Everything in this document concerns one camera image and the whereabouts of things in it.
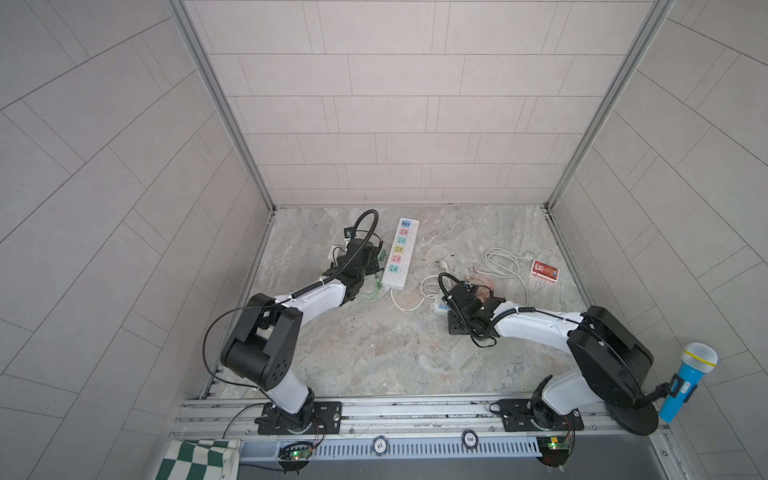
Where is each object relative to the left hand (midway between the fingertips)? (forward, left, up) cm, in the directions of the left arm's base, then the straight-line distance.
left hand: (372, 250), depth 93 cm
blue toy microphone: (-37, -66, +17) cm, 77 cm away
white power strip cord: (-12, -17, -8) cm, 22 cm away
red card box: (-3, -56, -7) cm, 57 cm away
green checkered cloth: (-52, +34, -5) cm, 63 cm away
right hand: (-20, -25, -11) cm, 34 cm away
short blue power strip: (-16, -21, -6) cm, 27 cm away
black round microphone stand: (-44, -65, -4) cm, 79 cm away
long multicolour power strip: (+3, -9, -6) cm, 11 cm away
